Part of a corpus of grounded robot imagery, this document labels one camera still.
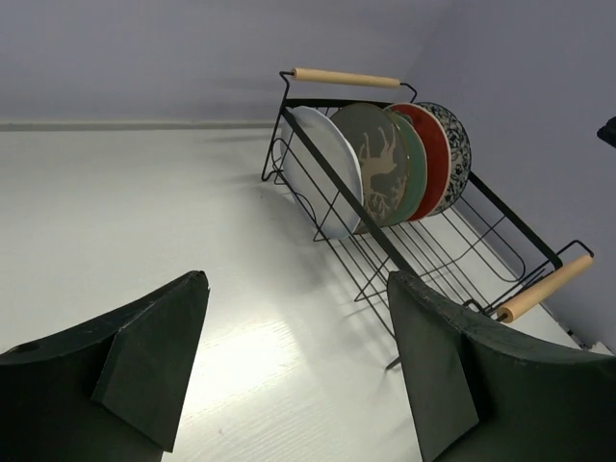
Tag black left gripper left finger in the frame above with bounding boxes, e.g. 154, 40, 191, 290
1, 270, 210, 461

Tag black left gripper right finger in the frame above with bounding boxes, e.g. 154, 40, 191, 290
388, 271, 615, 461

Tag blue floral plate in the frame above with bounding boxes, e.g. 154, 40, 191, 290
419, 102, 472, 217

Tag green glass plate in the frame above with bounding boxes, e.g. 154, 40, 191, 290
388, 110, 427, 226

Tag white deep plate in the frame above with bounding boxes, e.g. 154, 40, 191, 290
281, 106, 364, 240

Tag grey reindeer plate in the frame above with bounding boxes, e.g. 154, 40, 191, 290
330, 103, 410, 227

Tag red teal plate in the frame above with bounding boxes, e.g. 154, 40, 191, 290
386, 103, 451, 221

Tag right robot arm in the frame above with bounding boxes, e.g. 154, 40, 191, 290
597, 116, 616, 148

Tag black wire dish rack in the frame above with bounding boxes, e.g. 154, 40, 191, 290
261, 66, 595, 371

